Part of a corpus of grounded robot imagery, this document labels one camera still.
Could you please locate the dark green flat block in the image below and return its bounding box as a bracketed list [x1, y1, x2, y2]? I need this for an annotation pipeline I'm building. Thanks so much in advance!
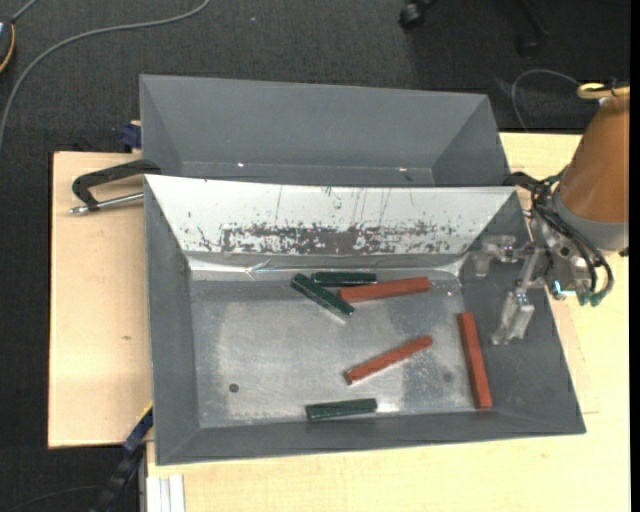
[310, 270, 378, 288]
[290, 273, 356, 322]
[304, 397, 379, 423]

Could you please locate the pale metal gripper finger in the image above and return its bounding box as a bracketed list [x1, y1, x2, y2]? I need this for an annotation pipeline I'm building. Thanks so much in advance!
[469, 233, 525, 277]
[490, 290, 536, 348]

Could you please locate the red-brown flat block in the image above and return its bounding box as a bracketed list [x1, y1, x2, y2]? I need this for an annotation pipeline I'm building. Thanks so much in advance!
[456, 311, 495, 411]
[343, 335, 435, 387]
[337, 276, 432, 305]

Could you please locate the pale wood board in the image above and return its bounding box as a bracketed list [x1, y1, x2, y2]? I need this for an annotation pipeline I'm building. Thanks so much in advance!
[47, 151, 154, 449]

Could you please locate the grey metal bin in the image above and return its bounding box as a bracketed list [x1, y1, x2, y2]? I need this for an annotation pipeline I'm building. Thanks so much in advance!
[138, 73, 588, 466]

